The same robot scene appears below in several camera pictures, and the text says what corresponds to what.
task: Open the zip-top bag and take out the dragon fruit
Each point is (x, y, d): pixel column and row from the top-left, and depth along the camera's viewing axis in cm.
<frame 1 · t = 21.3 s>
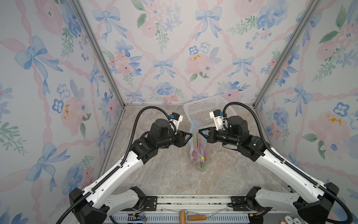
left hand: (189, 133, 68), fingers open
right hand: (199, 131, 67), fingers closed
clear zip-top bag: (200, 140, 69), point 28 cm above the table
pink dragon fruit: (201, 157, 63), point 29 cm above the table
white plastic basket: (200, 110, 116), point 3 cm above the table

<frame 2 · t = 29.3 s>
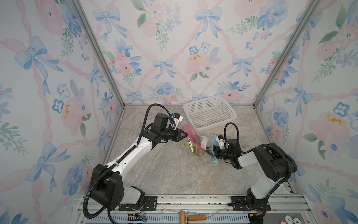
left hand: (188, 134, 77), fingers closed
right hand: (207, 150, 92), fingers open
clear zip-top bag: (206, 142, 86), point 13 cm above the table
pink dragon fruit: (192, 136, 81), point 19 cm above the table
the other named things where they were.

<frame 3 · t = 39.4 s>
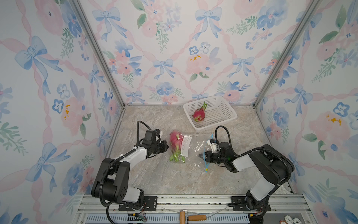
left hand: (169, 145, 91), fingers closed
right hand: (199, 155, 89), fingers closed
clear zip-top bag: (185, 149, 89), point 7 cm above the table
pink dragon fruit: (176, 141, 90), point 10 cm above the table
pink dragon fruit 2: (199, 114, 106), point 9 cm above the table
the other named things where they were.

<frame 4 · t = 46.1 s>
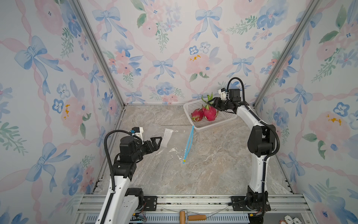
left hand: (156, 139, 76), fingers open
right hand: (211, 102, 98), fingers open
clear zip-top bag: (175, 141, 101), on the table
pink dragon fruit: (209, 110, 100), point 14 cm above the table
the other named things where they were.

